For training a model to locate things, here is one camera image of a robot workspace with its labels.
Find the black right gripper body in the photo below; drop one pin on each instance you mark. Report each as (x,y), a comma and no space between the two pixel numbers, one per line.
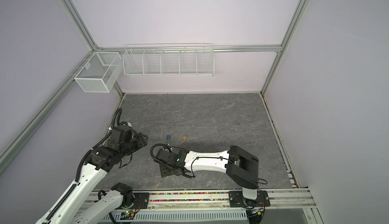
(165,171)

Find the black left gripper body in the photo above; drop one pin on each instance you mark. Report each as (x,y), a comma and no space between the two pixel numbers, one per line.
(139,142)

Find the blue padlock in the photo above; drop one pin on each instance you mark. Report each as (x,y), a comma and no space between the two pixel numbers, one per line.
(169,137)

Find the small brass padlock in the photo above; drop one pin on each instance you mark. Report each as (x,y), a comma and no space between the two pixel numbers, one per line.
(185,137)

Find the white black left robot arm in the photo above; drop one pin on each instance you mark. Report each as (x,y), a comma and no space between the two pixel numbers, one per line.
(120,141)

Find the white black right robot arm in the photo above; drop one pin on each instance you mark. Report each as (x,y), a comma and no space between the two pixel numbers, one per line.
(238,164)

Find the white mesh box basket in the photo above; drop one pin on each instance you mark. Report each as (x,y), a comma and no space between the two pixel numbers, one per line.
(100,72)

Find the white vented cable duct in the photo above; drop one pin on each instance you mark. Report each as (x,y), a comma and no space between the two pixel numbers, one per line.
(182,217)

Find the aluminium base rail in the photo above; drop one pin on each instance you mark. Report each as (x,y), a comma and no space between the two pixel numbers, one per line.
(172,200)

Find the white wire wall basket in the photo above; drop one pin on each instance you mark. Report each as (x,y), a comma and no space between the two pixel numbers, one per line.
(185,59)

